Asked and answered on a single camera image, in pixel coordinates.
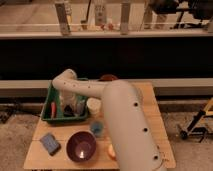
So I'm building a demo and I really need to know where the purple bowl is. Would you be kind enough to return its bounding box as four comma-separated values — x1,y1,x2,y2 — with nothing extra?
66,131,97,163

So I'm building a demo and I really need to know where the yellow black cart frame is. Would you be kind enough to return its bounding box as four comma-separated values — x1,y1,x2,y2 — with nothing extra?
178,97,213,143

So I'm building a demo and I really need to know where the red bowl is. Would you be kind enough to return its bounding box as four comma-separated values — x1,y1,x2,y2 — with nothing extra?
99,74,118,81

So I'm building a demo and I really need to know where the orange carrot toy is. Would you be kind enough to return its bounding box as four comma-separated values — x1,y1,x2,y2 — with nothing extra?
51,102,56,118

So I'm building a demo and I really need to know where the white cup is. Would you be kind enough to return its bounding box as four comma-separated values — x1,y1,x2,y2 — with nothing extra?
86,98,101,116

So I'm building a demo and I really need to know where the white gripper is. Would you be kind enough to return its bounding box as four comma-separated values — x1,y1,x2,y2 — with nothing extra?
59,90,85,117

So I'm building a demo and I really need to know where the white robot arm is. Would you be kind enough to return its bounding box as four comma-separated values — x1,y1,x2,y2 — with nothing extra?
52,69,167,171

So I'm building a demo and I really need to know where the blue eraser sponge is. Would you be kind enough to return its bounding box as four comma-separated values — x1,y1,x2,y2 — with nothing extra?
40,133,61,156

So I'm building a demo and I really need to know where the green plastic tray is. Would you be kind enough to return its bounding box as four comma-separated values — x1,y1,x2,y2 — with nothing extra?
41,84,89,124

